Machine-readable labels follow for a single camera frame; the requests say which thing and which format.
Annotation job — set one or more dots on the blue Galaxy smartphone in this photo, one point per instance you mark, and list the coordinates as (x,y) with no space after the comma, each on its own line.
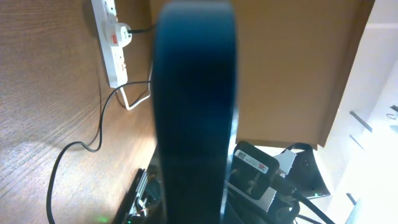
(194,90)

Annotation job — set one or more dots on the white power strip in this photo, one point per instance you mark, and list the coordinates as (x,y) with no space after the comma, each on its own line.
(105,13)

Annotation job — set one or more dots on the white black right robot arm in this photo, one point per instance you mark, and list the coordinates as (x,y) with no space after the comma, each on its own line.
(304,174)

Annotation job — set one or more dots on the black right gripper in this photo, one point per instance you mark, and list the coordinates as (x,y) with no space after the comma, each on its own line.
(143,196)

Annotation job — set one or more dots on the white USB charger plug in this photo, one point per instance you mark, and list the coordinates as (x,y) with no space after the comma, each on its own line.
(117,34)

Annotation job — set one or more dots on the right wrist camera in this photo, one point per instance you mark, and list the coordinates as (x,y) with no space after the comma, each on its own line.
(253,170)

